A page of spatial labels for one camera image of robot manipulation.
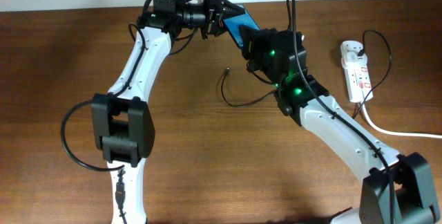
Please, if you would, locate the black USB charging cable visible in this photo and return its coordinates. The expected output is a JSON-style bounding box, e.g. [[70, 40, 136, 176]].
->
[[220, 29, 393, 120]]

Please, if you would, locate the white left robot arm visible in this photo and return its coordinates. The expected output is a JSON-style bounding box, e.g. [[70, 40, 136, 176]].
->
[[91, 0, 244, 223]]

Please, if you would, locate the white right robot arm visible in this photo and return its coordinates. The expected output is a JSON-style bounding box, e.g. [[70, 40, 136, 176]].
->
[[239, 25, 441, 224]]

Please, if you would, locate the blue smartphone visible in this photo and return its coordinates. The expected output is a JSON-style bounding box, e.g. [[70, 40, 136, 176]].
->
[[222, 4, 260, 50]]

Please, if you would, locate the white USB charger adapter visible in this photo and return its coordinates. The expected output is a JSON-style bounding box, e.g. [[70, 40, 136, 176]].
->
[[340, 40, 367, 69]]

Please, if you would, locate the white power strip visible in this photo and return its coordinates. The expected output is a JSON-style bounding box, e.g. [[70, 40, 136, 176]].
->
[[340, 40, 374, 103]]

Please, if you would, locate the white power strip cord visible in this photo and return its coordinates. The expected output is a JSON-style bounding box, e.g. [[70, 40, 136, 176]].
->
[[358, 88, 442, 140]]

